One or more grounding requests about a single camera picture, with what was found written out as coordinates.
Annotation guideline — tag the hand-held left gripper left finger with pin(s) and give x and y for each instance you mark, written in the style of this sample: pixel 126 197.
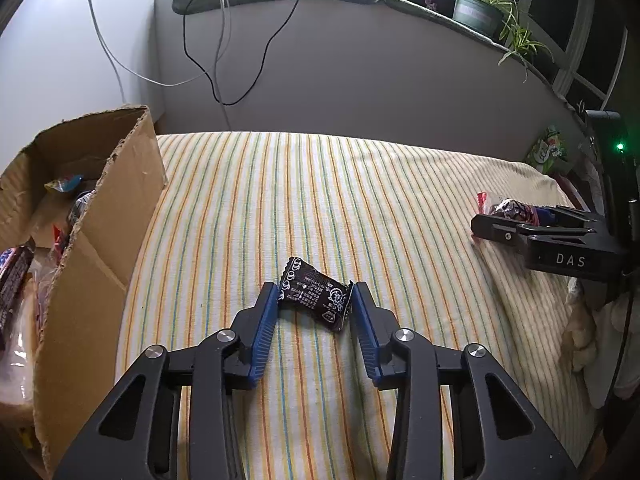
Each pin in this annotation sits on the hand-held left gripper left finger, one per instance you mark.
pixel 265 330

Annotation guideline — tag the small dark flower plant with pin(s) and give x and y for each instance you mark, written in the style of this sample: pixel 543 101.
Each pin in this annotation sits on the small dark flower plant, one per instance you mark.
pixel 431 4

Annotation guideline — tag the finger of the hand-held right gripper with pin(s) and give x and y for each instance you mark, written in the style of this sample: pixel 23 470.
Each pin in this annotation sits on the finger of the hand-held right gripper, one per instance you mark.
pixel 575 216
pixel 500 232

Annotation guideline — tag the striped bed sheet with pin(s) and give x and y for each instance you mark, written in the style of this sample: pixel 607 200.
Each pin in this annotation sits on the striped bed sheet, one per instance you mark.
pixel 350 200

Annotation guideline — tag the black striped snack packet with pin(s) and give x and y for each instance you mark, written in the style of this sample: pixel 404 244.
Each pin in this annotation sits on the black striped snack packet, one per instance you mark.
pixel 80 207

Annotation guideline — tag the person's right forearm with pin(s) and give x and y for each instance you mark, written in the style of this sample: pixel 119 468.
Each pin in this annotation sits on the person's right forearm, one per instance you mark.
pixel 585 330

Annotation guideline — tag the large brown cardboard box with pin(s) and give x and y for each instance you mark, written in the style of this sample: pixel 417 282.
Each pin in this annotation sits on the large brown cardboard box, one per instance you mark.
pixel 100 240

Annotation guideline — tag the potted spider plant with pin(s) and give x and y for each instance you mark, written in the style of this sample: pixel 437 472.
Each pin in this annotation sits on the potted spider plant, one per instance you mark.
pixel 477 15

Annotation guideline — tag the dark purple snack packet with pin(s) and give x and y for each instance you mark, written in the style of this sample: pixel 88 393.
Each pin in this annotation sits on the dark purple snack packet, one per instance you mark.
pixel 12 280

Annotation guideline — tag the white wardrobe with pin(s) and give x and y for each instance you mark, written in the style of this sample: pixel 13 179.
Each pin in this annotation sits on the white wardrobe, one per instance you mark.
pixel 60 60

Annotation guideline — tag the clear plastic bag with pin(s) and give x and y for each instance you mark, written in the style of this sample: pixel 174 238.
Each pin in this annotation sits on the clear plastic bag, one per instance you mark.
pixel 27 360

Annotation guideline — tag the red white blue snack packet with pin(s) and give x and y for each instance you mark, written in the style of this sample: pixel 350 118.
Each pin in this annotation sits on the red white blue snack packet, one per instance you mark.
pixel 512 209

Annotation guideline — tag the blue yellow snack packet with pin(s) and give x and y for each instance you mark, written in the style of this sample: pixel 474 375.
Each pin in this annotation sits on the blue yellow snack packet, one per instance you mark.
pixel 62 184

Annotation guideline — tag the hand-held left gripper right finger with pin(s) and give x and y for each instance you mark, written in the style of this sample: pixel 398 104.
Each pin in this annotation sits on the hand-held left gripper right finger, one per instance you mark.
pixel 362 330

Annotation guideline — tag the green snack bag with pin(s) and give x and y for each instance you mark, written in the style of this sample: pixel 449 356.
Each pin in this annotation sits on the green snack bag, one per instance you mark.
pixel 547 152

